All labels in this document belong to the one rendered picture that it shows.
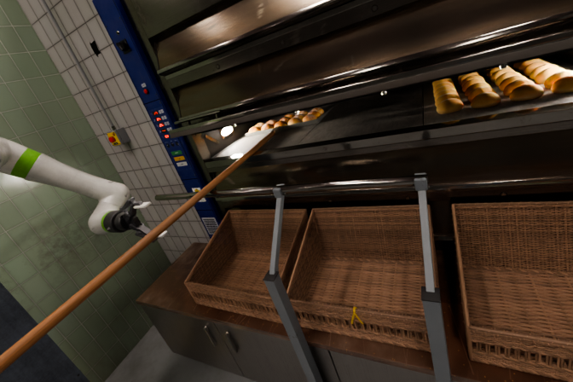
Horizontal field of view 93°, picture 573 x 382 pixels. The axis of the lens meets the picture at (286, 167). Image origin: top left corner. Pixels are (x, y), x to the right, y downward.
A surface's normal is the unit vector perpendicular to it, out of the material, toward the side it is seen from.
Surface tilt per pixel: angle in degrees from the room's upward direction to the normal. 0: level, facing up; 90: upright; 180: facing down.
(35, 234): 90
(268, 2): 70
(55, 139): 90
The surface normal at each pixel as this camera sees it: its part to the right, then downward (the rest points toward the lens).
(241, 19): -0.47, 0.12
